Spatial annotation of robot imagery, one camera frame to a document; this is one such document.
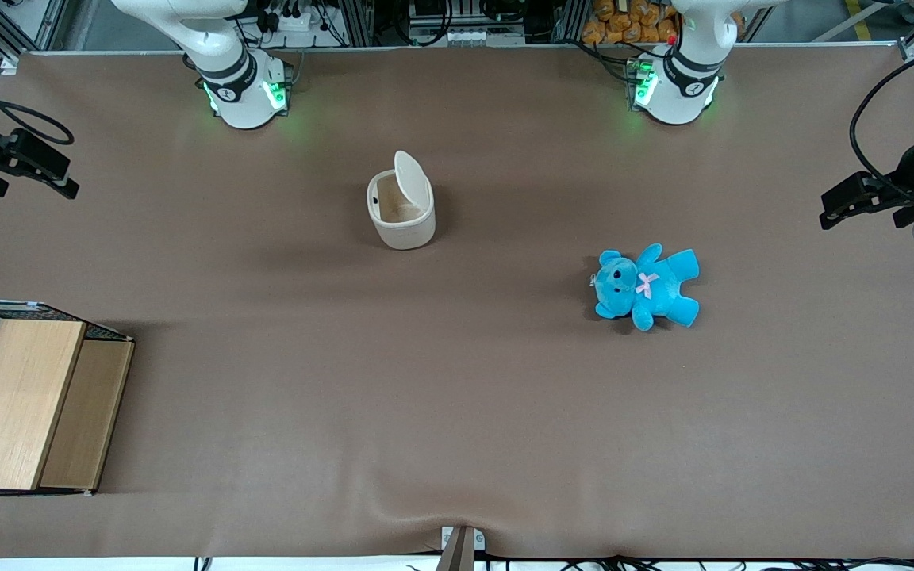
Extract white power strip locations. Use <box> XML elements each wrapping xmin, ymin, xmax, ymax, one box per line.
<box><xmin>260</xmin><ymin>6</ymin><xmax>317</xmax><ymax>34</ymax></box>

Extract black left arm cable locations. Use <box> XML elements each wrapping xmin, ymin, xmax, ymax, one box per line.
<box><xmin>849</xmin><ymin>41</ymin><xmax>914</xmax><ymax>199</ymax></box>

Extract wooden shelf with wire mesh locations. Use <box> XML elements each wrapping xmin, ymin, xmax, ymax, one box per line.
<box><xmin>0</xmin><ymin>298</ymin><xmax>136</xmax><ymax>499</ymax></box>

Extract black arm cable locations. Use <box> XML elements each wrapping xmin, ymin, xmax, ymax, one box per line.
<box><xmin>849</xmin><ymin>41</ymin><xmax>914</xmax><ymax>199</ymax></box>
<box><xmin>0</xmin><ymin>49</ymin><xmax>75</xmax><ymax>147</ymax></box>

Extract white terminal block strip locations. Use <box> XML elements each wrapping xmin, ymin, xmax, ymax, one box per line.
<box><xmin>424</xmin><ymin>27</ymin><xmax>526</xmax><ymax>48</ymax></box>

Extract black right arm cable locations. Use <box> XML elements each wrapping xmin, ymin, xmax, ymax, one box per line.
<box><xmin>0</xmin><ymin>49</ymin><xmax>75</xmax><ymax>147</ymax></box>

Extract beige trash can body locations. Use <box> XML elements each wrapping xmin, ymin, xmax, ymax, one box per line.
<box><xmin>367</xmin><ymin>170</ymin><xmax>436</xmax><ymax>251</ymax></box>

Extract blue teddy bear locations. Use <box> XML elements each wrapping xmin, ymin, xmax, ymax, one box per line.
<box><xmin>591</xmin><ymin>243</ymin><xmax>701</xmax><ymax>333</ymax></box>

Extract orange plush toys pile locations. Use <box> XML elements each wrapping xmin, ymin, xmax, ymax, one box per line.
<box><xmin>581</xmin><ymin>0</ymin><xmax>745</xmax><ymax>46</ymax></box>

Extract brown table mat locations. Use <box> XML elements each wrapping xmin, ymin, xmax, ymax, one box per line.
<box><xmin>0</xmin><ymin>44</ymin><xmax>914</xmax><ymax>561</ymax></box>

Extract black floor cables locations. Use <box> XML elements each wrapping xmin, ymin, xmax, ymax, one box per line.
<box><xmin>405</xmin><ymin>554</ymin><xmax>914</xmax><ymax>571</ymax></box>

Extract grey metal table clamp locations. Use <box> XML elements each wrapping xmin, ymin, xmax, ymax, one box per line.
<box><xmin>440</xmin><ymin>525</ymin><xmax>486</xmax><ymax>571</ymax></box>

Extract white trash can lid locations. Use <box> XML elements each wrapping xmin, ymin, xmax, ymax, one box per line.
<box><xmin>393</xmin><ymin>150</ymin><xmax>432</xmax><ymax>215</ymax></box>

